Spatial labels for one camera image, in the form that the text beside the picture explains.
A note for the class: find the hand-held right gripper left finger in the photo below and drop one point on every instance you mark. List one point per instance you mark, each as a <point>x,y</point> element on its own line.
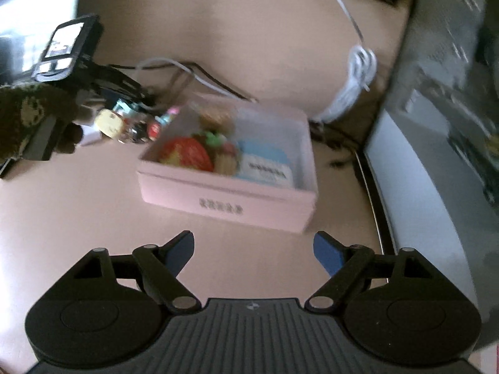
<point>181,250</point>

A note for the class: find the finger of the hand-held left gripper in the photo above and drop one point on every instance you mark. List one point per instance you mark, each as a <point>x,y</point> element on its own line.
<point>130,94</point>
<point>121,76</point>

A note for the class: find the dark shiny small toy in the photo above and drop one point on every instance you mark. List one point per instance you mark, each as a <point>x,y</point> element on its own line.
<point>137,132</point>

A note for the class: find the small red toy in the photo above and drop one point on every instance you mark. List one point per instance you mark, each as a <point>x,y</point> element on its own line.
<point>154,129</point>

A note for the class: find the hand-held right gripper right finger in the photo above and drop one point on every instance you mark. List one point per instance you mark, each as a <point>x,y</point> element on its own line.
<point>326,252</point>

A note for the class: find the light blue white pack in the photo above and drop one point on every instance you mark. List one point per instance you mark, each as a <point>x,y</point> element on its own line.
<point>265,165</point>

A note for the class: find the beige pink toy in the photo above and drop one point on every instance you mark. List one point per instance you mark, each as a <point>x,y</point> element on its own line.
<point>226,161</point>

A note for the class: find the brown toy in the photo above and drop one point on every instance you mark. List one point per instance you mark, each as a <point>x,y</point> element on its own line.
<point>212,116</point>

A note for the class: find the red strawberry toy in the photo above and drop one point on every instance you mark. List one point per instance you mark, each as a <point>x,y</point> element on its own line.
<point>185,155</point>

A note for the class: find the computer monitor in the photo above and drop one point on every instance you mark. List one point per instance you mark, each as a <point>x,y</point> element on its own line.
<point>436,124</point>

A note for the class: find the small green toy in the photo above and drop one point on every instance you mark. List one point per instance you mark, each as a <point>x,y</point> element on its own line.
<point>213,138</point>

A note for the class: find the pink teal small toy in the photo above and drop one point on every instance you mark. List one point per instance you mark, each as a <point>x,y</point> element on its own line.
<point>170,115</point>

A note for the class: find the pink storage box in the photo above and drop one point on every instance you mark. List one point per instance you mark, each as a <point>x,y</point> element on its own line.
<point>230,202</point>

